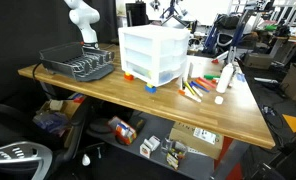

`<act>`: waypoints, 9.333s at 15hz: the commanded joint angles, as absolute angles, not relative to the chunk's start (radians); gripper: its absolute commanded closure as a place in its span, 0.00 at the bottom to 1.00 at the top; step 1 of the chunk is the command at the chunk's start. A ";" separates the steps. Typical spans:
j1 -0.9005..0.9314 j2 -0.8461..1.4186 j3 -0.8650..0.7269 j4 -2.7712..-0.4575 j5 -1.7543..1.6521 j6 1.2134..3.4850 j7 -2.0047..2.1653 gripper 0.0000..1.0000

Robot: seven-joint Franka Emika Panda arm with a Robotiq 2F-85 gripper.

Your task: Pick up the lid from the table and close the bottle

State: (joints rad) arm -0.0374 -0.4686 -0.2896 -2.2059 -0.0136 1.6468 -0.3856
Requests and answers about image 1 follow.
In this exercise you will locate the white bottle lid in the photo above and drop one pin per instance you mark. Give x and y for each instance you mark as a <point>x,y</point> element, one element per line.
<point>219,100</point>

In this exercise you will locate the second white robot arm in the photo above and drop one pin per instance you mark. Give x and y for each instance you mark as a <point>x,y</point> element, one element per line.
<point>83,16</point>

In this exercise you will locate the white plastic bottle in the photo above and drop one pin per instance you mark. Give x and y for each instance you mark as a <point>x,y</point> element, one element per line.
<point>225,78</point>

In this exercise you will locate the blue yellow lego block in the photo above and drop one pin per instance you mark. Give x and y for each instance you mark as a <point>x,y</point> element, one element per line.
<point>150,88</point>

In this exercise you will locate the red lego block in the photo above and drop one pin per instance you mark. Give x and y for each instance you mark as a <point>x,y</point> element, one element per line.
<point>128,76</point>

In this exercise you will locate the white three-drawer organizer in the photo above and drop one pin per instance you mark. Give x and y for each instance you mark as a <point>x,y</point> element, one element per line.
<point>154,54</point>

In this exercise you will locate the yellow marker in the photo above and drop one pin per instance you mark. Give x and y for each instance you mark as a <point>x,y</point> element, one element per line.
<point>187,85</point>

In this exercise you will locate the white marker orange cap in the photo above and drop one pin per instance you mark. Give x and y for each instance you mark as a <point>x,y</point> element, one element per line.
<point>182,92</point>

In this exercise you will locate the blue marker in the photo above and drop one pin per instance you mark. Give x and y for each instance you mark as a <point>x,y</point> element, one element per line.
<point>199,86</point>

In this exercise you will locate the red toy box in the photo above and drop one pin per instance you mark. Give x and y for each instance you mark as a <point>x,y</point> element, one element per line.
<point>122,130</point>

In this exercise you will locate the white square holder cup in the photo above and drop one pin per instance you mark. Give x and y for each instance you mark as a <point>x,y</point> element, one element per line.
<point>195,70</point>

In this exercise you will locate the green marker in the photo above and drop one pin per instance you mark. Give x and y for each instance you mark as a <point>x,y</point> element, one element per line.
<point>210,77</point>

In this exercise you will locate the pink marker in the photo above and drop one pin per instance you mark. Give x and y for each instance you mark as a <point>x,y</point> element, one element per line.
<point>207,82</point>

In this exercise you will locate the cardboard box under table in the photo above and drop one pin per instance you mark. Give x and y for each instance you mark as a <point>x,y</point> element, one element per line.
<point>204,141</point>

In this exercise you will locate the grey dish rack bin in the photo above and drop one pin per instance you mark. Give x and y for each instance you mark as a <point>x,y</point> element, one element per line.
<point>78,62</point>

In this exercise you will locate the open cardboard box of items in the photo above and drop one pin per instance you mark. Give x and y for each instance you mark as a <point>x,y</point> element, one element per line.
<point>55,117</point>

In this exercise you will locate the black office chair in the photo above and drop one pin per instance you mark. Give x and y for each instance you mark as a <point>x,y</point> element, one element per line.
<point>25,147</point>

